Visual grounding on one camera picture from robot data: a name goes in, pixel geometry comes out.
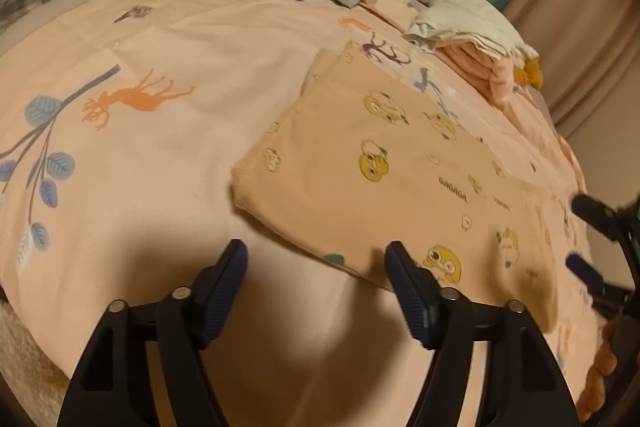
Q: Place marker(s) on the white folded garment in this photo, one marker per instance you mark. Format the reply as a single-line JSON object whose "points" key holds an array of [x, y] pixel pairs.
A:
{"points": [[450, 32]]}

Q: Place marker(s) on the white goose plush toy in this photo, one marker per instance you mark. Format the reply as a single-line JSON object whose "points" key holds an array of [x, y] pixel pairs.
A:
{"points": [[465, 4]]}

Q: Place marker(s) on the pink folded garment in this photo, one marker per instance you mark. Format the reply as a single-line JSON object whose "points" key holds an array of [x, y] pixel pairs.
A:
{"points": [[480, 72]]}

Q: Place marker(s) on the pink duck-print long-sleeve shirt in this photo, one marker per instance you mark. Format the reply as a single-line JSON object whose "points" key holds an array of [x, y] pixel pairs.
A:
{"points": [[400, 157]]}

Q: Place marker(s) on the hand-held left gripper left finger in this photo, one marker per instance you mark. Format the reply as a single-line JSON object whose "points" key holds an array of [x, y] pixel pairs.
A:
{"points": [[225, 288]]}

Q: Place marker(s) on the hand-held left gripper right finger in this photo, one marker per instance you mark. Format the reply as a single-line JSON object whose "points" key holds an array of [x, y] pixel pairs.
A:
{"points": [[407, 293]]}

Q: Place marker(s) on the pink curtain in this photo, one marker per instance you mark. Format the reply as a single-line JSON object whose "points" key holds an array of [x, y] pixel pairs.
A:
{"points": [[575, 7]]}

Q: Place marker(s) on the cream fluffy rug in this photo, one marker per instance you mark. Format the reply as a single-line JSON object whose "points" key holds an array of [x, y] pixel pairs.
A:
{"points": [[22, 357]]}

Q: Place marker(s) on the person's right hand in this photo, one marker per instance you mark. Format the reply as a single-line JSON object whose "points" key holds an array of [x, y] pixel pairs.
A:
{"points": [[602, 357]]}

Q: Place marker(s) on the pink animal-print bedsheet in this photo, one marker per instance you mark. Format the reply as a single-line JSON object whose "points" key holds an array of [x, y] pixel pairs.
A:
{"points": [[150, 157]]}

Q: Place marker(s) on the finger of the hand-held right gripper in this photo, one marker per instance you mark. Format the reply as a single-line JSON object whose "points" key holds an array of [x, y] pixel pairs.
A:
{"points": [[582, 269], [595, 212]]}

